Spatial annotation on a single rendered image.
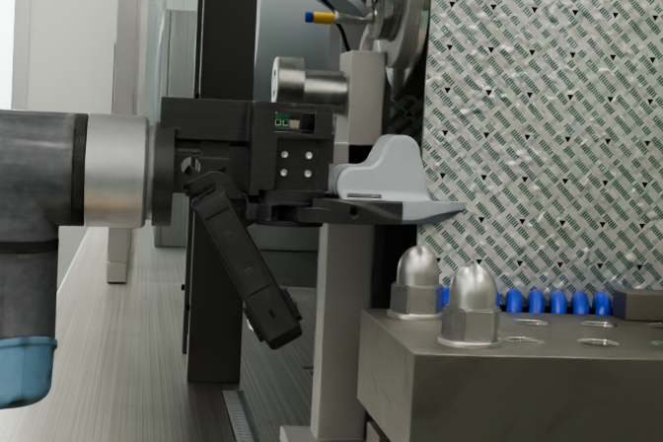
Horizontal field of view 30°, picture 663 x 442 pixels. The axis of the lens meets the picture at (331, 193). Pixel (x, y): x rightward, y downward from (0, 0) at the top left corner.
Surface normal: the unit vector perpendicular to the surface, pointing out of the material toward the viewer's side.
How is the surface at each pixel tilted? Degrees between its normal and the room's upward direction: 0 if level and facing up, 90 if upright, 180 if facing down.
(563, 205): 90
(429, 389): 90
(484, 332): 90
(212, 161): 90
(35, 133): 53
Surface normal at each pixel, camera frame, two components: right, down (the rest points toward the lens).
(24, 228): 0.62, 0.07
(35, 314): 0.79, 0.07
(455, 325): -0.78, 0.00
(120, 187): 0.14, 0.24
